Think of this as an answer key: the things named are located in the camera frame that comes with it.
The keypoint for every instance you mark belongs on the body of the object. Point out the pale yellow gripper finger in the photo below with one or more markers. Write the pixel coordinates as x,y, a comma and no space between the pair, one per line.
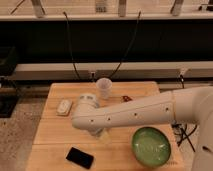
105,137

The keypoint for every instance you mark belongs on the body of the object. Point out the clear plastic cup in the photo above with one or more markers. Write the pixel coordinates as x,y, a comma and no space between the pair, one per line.
104,86

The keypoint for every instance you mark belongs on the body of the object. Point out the green bowl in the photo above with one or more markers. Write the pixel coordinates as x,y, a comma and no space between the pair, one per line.
150,147

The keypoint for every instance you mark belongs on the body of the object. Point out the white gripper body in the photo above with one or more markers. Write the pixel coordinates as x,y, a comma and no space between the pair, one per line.
96,132

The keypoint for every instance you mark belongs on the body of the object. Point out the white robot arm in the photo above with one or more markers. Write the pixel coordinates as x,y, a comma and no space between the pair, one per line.
192,105

